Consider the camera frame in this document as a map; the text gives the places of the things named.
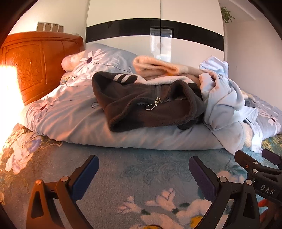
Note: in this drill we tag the pale blue garment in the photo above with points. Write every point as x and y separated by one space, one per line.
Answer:
224 103

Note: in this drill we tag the pale blue floral duvet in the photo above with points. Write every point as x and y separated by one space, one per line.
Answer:
77 119

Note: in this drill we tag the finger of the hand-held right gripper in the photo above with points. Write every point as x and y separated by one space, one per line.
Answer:
273 158
243 159

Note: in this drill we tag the green hanging plant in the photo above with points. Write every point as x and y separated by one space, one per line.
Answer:
227 14

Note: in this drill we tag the white wardrobe with black band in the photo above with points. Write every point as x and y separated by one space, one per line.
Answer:
132 48

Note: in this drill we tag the beige multi photo frame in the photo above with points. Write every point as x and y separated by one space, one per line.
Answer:
50 26

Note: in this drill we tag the carved wooden headboard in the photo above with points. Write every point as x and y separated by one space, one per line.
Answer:
33 61

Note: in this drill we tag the brown fleece jacket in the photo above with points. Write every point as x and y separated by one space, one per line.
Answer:
132 105

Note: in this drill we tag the teal floral blanket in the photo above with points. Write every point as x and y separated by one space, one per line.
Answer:
132 171

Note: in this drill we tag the white pillow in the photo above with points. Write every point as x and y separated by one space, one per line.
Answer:
68 62

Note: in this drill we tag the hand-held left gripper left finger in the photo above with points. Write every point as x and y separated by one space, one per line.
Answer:
87 176

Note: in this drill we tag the cream fleece garment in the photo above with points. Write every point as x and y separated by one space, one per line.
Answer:
149 66

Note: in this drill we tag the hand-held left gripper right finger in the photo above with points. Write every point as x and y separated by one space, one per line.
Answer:
203 178

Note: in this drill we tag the grey garment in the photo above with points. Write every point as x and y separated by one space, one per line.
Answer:
250 103

